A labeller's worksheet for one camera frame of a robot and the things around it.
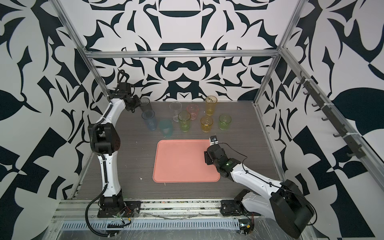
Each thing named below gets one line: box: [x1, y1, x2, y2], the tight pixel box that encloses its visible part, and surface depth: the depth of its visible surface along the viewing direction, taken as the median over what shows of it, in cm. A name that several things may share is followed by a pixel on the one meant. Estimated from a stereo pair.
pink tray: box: [152, 139, 221, 183], surface depth 93 cm
